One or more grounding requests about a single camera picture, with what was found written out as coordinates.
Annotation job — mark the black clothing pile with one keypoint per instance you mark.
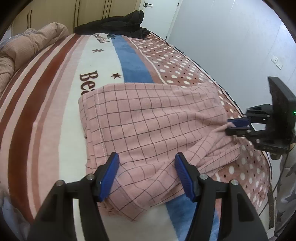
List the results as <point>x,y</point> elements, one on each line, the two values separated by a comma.
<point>128,25</point>

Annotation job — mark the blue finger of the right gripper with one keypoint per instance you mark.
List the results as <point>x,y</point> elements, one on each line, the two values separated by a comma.
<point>239,122</point>
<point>238,131</point>

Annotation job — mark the white door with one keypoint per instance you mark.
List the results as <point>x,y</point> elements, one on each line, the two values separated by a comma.
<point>160,16</point>

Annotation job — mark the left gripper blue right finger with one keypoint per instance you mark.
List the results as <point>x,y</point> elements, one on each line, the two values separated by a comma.
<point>188,175</point>

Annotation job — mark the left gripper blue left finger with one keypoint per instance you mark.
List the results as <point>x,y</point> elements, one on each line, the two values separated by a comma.
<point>104,177</point>

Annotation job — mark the pink checked pants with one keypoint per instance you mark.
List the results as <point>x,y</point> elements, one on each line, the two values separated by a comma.
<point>147,125</point>

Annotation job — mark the pink ribbed duvet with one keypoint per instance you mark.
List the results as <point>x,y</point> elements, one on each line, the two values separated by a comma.
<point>27,46</point>

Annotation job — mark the beige wardrobe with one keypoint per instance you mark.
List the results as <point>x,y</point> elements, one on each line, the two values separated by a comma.
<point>70,13</point>

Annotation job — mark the striped dotted bed blanket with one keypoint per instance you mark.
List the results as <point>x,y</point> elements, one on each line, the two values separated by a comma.
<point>70,104</point>

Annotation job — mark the wall socket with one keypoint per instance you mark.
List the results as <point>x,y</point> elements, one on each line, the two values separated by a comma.
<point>277,62</point>

